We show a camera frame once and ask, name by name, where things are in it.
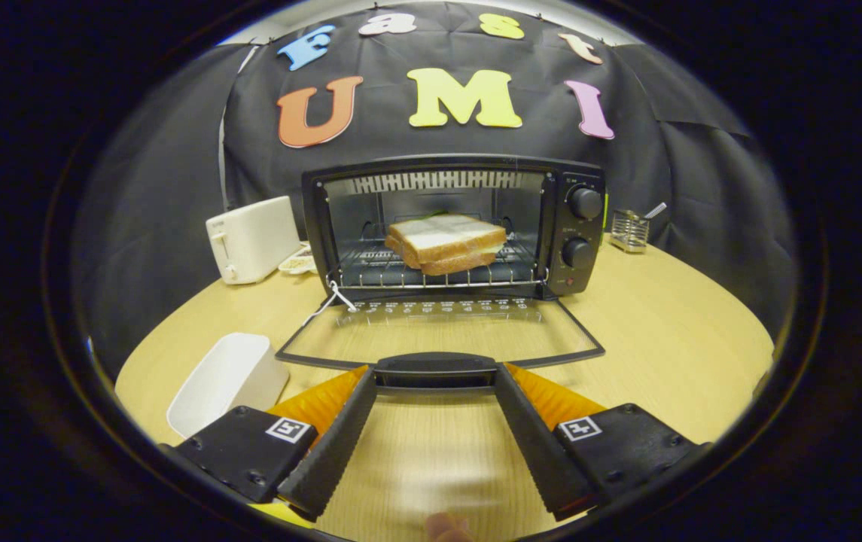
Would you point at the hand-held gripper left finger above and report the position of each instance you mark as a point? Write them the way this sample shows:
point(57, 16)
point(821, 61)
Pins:
point(336, 452)

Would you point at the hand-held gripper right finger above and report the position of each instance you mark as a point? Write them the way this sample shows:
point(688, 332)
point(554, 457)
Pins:
point(536, 452)

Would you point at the black toaster oven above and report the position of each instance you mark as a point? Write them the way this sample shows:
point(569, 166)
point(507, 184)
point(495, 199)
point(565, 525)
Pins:
point(555, 226)

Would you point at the toast sandwich with lettuce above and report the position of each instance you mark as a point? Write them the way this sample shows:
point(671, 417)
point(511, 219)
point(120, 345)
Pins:
point(442, 237)

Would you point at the small plate with food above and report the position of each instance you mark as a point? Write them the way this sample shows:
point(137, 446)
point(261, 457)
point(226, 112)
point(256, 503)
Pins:
point(296, 263)

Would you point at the white pop-up toaster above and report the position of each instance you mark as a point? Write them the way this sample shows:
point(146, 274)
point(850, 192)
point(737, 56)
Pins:
point(250, 237)

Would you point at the white plastic tray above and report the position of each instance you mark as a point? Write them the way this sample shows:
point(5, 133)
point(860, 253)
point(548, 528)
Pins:
point(227, 376)

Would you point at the clear utensil holder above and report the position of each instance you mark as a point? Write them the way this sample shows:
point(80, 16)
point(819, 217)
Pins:
point(628, 232)

